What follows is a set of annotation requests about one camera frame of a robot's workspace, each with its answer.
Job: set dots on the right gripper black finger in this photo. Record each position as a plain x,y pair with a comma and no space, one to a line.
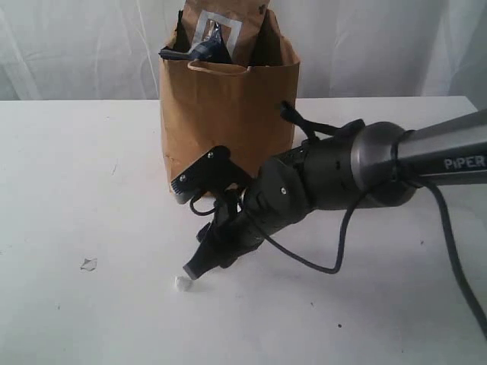
204,259

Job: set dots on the white backdrop curtain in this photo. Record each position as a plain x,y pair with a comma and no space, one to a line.
84,50

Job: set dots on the brown paper bag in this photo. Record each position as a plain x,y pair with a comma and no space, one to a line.
208,104

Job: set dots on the long dark noodle package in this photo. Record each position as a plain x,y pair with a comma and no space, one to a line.
211,49

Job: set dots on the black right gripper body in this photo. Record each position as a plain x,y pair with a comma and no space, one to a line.
239,223

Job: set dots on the brown kraft stand-up pouch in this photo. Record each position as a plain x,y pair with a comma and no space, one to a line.
240,22

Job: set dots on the white scrap front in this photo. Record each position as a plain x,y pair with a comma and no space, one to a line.
182,283

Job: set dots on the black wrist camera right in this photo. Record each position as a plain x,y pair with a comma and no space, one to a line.
214,171

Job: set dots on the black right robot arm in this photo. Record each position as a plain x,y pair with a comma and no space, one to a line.
354,166

